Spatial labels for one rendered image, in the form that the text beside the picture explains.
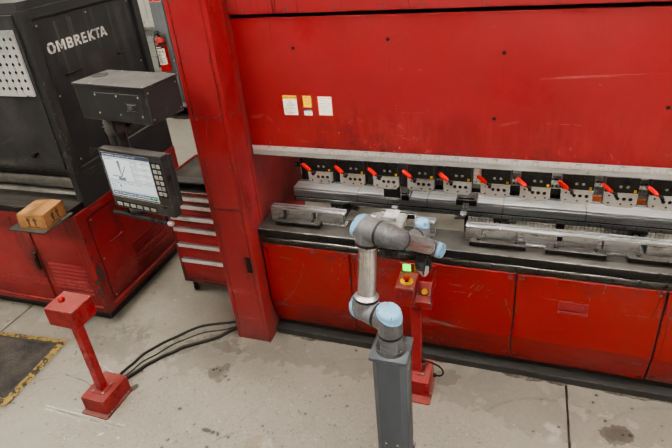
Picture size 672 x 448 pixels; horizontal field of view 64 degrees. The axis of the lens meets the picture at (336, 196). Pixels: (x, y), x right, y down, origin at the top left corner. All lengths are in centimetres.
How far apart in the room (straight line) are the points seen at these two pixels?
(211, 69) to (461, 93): 131
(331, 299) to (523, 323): 118
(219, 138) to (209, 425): 169
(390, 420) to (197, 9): 227
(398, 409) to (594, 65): 185
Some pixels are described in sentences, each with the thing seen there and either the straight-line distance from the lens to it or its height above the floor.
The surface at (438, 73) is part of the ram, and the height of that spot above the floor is 185.
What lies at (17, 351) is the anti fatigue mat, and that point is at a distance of 464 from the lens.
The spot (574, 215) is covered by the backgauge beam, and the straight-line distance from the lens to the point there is 338.
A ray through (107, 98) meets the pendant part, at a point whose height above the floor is 188.
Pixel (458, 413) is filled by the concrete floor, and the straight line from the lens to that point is 343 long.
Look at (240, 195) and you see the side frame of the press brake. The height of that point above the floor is 116.
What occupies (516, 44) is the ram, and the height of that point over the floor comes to 199.
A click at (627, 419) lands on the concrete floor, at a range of 360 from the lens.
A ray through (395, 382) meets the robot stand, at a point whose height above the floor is 64.
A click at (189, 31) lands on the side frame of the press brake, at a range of 302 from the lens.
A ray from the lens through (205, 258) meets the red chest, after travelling 425.
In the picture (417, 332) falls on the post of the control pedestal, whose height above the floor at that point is 43.
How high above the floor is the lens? 263
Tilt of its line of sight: 28 degrees down
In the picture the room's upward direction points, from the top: 6 degrees counter-clockwise
